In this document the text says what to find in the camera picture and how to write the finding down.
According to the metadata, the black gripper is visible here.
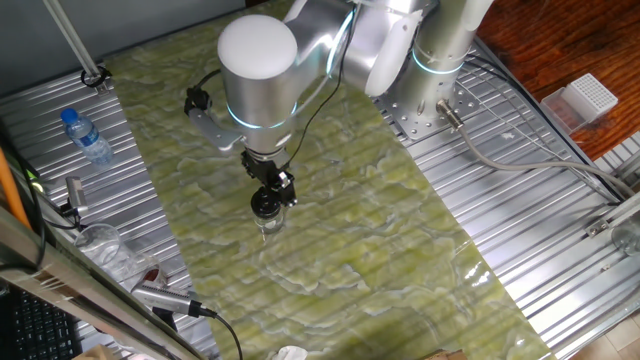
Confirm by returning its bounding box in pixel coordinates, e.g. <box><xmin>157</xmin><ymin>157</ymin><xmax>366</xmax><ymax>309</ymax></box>
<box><xmin>240</xmin><ymin>150</ymin><xmax>298</xmax><ymax>208</ymax></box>

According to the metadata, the clear glass beaker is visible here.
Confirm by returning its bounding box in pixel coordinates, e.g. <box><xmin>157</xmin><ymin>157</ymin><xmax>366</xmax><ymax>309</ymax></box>
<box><xmin>73</xmin><ymin>222</ymin><xmax>127</xmax><ymax>282</ymax></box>

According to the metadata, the clear glass jar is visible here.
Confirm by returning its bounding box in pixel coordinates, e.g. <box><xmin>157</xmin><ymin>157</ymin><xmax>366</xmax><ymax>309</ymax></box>
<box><xmin>253</xmin><ymin>212</ymin><xmax>286</xmax><ymax>236</ymax></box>

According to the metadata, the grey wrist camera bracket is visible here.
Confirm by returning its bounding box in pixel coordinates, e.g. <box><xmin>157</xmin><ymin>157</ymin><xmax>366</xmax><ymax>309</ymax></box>
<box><xmin>187</xmin><ymin>107</ymin><xmax>246</xmax><ymax>153</ymax></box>

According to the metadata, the orange pole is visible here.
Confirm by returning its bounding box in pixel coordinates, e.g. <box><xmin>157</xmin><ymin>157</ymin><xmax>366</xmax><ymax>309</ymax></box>
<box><xmin>0</xmin><ymin>147</ymin><xmax>32</xmax><ymax>231</ymax></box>

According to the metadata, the black keyboard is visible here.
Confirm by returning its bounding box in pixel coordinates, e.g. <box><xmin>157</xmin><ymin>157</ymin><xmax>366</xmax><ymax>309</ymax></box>
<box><xmin>0</xmin><ymin>287</ymin><xmax>84</xmax><ymax>360</ymax></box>

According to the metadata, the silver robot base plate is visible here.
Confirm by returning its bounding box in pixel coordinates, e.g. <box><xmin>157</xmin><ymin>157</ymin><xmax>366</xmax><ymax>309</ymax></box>
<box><xmin>372</xmin><ymin>57</ymin><xmax>481</xmax><ymax>143</ymax></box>

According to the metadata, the white pipette tip box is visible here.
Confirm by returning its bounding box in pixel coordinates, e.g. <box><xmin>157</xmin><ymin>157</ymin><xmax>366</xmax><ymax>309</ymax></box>
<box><xmin>564</xmin><ymin>73</ymin><xmax>620</xmax><ymax>124</ymax></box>

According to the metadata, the brown wooden block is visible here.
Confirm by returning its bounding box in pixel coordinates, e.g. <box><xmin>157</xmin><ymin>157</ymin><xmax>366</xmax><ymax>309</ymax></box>
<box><xmin>424</xmin><ymin>349</ymin><xmax>469</xmax><ymax>360</ymax></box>

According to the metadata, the small glass with brown liquid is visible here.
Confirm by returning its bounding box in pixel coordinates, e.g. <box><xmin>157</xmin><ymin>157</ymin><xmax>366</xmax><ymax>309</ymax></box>
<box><xmin>127</xmin><ymin>252</ymin><xmax>171</xmax><ymax>294</ymax></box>

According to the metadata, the black camera cable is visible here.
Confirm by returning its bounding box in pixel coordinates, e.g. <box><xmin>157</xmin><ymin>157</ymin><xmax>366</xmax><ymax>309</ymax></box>
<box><xmin>192</xmin><ymin>302</ymin><xmax>245</xmax><ymax>360</ymax></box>

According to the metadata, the thin metal pole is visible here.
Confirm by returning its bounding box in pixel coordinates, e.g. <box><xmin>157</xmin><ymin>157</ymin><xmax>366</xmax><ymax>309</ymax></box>
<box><xmin>42</xmin><ymin>0</ymin><xmax>110</xmax><ymax>97</ymax></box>

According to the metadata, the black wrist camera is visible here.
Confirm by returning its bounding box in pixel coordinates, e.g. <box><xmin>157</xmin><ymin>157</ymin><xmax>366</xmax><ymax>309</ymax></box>
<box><xmin>183</xmin><ymin>85</ymin><xmax>213</xmax><ymax>116</ymax></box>

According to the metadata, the clear round glass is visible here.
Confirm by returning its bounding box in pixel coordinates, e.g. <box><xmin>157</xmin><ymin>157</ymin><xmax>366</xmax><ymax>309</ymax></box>
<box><xmin>610</xmin><ymin>219</ymin><xmax>640</xmax><ymax>257</ymax></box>

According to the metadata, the metal corner bracket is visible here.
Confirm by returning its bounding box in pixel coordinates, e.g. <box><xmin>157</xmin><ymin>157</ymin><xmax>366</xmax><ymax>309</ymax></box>
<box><xmin>584</xmin><ymin>218</ymin><xmax>612</xmax><ymax>239</ymax></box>

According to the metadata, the water bottle with blue cap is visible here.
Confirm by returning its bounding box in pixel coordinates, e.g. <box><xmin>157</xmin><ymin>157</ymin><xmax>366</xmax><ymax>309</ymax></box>
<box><xmin>59</xmin><ymin>107</ymin><xmax>115</xmax><ymax>166</ymax></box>

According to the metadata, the white crumpled tissue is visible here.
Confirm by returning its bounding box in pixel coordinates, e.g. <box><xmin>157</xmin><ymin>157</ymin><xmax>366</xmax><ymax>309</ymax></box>
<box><xmin>272</xmin><ymin>345</ymin><xmax>309</xmax><ymax>360</ymax></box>

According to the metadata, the small cardboard box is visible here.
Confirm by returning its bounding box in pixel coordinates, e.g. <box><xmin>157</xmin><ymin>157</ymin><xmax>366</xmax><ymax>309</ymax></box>
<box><xmin>72</xmin><ymin>343</ymin><xmax>119</xmax><ymax>360</ymax></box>

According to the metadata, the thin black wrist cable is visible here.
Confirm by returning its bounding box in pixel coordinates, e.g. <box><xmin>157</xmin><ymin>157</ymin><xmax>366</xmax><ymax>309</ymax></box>
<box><xmin>193</xmin><ymin>68</ymin><xmax>222</xmax><ymax>91</ymax></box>

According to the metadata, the grey cable with metal connector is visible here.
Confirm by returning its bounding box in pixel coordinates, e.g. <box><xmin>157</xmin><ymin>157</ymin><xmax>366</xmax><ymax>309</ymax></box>
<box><xmin>435</xmin><ymin>98</ymin><xmax>637</xmax><ymax>200</ymax></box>

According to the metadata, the green marble pattern mat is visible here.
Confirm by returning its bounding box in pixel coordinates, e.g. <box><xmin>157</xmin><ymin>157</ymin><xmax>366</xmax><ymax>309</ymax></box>
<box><xmin>103</xmin><ymin>0</ymin><xmax>557</xmax><ymax>360</ymax></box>

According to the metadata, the clear plastic box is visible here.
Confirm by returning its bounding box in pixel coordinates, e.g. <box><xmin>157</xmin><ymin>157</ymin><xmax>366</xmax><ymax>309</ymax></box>
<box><xmin>540</xmin><ymin>87</ymin><xmax>586</xmax><ymax>135</ymax></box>

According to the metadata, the black camera stand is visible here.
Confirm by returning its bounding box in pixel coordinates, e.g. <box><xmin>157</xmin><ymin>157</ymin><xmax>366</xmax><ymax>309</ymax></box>
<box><xmin>58</xmin><ymin>202</ymin><xmax>84</xmax><ymax>221</ymax></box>
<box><xmin>152</xmin><ymin>307</ymin><xmax>179</xmax><ymax>332</ymax></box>

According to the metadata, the aluminium frame beam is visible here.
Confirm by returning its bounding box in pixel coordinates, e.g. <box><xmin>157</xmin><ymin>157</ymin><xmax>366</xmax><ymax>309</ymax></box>
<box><xmin>0</xmin><ymin>207</ymin><xmax>206</xmax><ymax>360</ymax></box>

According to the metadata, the silver depth camera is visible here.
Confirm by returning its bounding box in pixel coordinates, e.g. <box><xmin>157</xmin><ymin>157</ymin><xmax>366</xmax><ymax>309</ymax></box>
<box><xmin>130</xmin><ymin>280</ymin><xmax>204</xmax><ymax>319</ymax></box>
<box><xmin>64</xmin><ymin>175</ymin><xmax>90</xmax><ymax>214</ymax></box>

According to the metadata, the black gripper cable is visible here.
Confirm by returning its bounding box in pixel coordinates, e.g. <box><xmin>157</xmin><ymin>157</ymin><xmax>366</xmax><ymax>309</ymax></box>
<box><xmin>285</xmin><ymin>4</ymin><xmax>359</xmax><ymax>167</ymax></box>

